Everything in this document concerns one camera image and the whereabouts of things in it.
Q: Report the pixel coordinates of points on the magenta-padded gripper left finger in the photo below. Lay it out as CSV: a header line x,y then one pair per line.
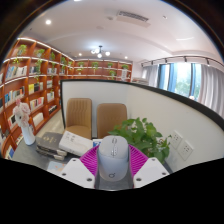
x,y
78,171

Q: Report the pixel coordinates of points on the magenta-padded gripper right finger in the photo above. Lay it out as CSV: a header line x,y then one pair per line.
x,y
151,170

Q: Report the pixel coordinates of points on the white computer mouse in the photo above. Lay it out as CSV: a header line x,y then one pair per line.
x,y
113,160

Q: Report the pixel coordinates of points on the thick white book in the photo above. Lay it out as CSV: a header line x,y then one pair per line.
x,y
75,143

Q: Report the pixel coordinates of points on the white book with blue cover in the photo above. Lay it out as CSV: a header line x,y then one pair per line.
x,y
96,143

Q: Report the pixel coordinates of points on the green plant in white pot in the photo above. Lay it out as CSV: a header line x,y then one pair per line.
x,y
143,136

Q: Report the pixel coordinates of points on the large dark grey book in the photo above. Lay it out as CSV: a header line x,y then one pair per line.
x,y
48,140

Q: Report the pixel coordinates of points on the white vase with pink flowers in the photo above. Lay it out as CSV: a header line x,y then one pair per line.
x,y
27,133

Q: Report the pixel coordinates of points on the white sheer curtain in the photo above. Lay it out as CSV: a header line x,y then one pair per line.
x,y
151,75
213,88

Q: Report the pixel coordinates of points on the orange wooden bookshelf unit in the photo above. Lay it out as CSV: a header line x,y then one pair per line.
x,y
33,86

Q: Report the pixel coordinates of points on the black chandelier with white globes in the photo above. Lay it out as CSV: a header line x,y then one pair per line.
x,y
99,53

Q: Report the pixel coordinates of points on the recessed ceiling lights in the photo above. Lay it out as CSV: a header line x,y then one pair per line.
x,y
48,22

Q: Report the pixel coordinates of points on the ceiling air vent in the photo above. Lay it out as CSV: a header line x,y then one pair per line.
x,y
132,17

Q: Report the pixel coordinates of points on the white wall socket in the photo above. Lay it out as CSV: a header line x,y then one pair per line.
x,y
176,139
185,150

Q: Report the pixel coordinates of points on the window with blue frame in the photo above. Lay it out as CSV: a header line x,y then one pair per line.
x,y
181,80

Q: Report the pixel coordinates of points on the black track light rail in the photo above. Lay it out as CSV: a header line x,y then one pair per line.
x,y
185,58

